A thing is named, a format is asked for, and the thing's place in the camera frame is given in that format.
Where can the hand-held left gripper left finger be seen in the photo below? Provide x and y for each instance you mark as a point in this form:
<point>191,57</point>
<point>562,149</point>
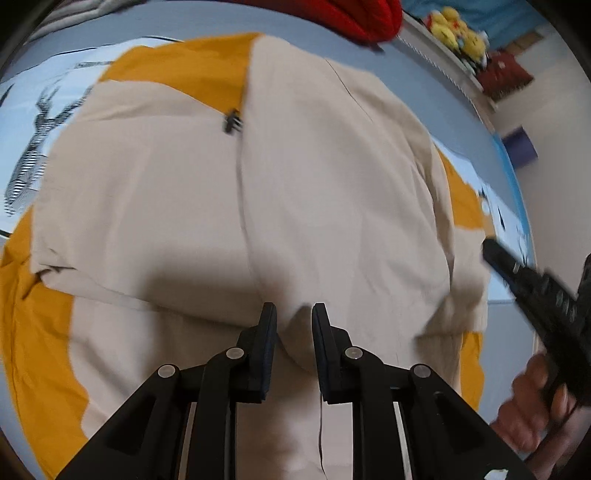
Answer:
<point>263,355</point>

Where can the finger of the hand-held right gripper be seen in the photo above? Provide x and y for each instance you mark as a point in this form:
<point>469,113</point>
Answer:
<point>531,286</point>

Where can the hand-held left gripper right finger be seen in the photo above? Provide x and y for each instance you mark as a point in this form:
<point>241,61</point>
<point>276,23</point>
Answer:
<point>325,355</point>

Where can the beige and yellow jacket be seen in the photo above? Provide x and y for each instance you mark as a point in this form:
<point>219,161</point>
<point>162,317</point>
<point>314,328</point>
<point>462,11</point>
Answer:
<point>184,207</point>

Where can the person's right hand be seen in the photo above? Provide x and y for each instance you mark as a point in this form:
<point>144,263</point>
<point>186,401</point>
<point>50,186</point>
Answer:
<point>521,415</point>

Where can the purple bag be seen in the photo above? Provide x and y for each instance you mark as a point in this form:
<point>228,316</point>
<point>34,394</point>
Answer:
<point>521,147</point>

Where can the dark red cushion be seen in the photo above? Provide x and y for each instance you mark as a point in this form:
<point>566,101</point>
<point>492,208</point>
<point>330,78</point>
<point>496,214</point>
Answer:
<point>503,74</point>

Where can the bed with grey sheet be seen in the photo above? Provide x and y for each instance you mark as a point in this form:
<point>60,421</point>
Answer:
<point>415,92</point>

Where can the yellow plush toy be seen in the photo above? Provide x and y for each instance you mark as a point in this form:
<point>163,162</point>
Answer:
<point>473,44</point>
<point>443,25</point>

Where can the red folded quilt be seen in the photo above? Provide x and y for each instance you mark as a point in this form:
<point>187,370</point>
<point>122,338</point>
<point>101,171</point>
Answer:
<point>364,18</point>

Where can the cream folded blanket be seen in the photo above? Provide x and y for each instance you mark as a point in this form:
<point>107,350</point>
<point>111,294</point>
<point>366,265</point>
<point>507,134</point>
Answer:
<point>83,9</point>

